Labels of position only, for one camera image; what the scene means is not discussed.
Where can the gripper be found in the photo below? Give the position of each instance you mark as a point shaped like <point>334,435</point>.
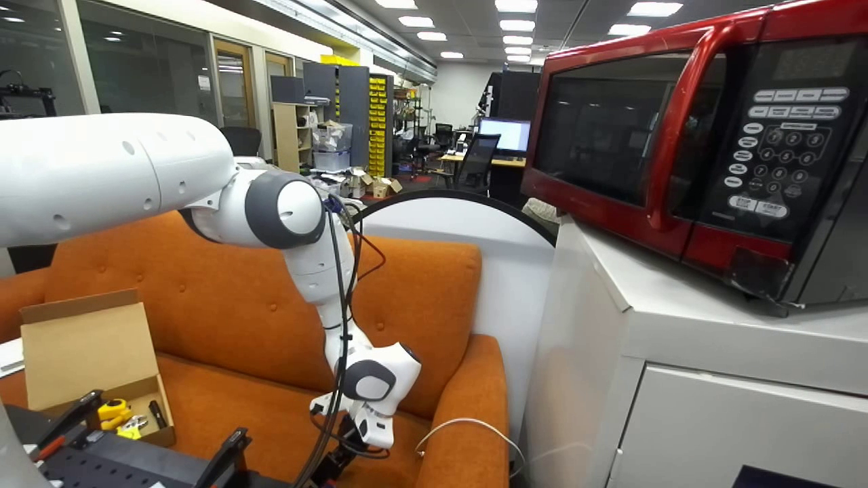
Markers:
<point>336,466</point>

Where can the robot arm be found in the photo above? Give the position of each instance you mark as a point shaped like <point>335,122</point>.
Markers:
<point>102,169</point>

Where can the orange sofa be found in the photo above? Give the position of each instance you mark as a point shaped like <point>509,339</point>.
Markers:
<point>230,305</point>

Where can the black marker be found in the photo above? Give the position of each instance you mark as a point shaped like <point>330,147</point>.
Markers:
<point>158,415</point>

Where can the small yellow tool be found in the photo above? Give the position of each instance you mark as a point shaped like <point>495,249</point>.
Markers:
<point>129,432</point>

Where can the white round panel black rim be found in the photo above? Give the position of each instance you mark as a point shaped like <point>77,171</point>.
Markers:
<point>502,271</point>

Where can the open cardboard box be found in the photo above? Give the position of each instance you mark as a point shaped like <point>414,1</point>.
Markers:
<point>85,349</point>

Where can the heap of cardboard boxes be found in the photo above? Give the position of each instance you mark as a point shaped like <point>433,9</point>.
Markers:
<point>369,184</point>

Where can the stack of clear plastic bins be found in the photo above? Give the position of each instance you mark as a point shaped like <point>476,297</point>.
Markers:
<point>332,146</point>

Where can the wooden shelf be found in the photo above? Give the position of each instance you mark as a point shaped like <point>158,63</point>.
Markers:
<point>287,135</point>

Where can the black office chair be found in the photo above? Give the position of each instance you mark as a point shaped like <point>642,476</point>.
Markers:
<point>477,159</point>
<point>241,140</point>

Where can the shelf of yellow bins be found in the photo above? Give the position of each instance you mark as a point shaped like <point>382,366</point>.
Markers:
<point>377,125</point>

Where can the white paper sheet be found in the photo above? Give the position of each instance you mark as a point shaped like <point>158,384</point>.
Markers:
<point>10,356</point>

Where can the wooden desk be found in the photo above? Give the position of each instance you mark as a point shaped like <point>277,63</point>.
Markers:
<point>505,162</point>

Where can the white cabinet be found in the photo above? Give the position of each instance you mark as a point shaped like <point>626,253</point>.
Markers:
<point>678,379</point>

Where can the grey cabinet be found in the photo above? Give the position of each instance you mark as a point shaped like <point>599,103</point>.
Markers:
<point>352,102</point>

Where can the monitor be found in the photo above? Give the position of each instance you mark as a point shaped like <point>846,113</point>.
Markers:
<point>506,134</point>

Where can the wooden door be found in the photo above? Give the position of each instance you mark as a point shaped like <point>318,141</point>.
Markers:
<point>234,85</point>

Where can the microwave door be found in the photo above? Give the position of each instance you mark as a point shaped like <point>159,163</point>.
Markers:
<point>603,135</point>

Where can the black 3d printer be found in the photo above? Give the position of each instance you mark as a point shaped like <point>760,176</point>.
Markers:
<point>27,95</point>

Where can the red microwave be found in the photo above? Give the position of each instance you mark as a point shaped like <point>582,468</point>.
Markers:
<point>746,135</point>

